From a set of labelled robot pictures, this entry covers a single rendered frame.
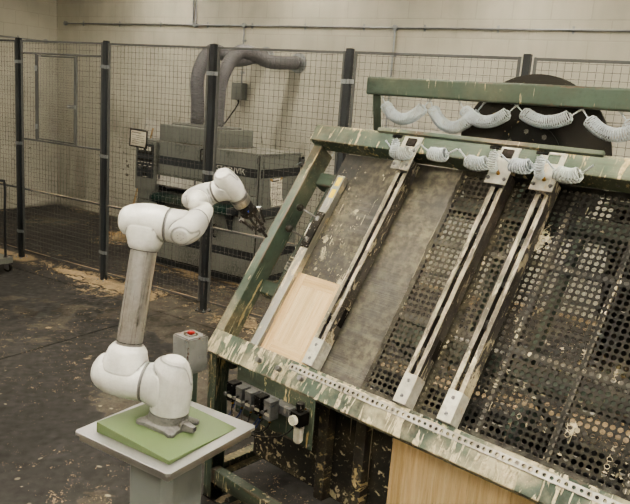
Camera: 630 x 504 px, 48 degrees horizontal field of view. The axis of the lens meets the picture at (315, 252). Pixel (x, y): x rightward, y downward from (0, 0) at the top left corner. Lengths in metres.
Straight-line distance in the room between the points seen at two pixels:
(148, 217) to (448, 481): 1.60
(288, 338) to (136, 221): 0.98
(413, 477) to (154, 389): 1.16
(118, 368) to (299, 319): 0.92
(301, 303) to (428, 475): 0.96
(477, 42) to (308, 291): 5.24
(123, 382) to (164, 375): 0.17
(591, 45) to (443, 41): 1.58
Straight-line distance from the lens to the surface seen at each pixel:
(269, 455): 3.83
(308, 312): 3.33
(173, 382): 2.78
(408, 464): 3.19
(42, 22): 12.36
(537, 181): 3.03
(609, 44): 7.79
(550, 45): 7.92
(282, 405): 3.19
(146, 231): 2.75
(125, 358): 2.83
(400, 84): 4.00
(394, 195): 3.33
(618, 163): 2.99
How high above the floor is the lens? 2.06
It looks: 12 degrees down
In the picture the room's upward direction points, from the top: 4 degrees clockwise
